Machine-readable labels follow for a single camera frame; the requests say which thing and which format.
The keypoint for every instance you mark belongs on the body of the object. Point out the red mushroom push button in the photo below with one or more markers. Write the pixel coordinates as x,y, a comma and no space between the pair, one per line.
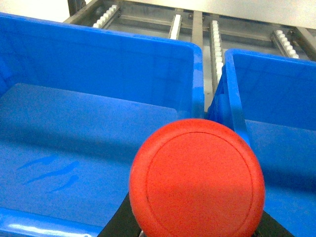
196,178

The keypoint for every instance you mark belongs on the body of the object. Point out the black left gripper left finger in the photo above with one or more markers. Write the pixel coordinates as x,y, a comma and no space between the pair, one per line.
123,223

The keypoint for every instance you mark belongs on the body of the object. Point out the large blue plastic crate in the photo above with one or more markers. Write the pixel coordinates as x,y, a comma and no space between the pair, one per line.
76,103

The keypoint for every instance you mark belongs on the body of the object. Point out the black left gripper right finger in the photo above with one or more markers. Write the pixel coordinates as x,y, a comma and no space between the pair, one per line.
269,227

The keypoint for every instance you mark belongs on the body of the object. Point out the steel roller rack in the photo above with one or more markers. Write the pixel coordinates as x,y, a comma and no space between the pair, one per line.
214,33

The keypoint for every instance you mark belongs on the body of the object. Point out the blue crate upper right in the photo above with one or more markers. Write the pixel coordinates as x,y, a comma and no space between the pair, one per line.
270,101

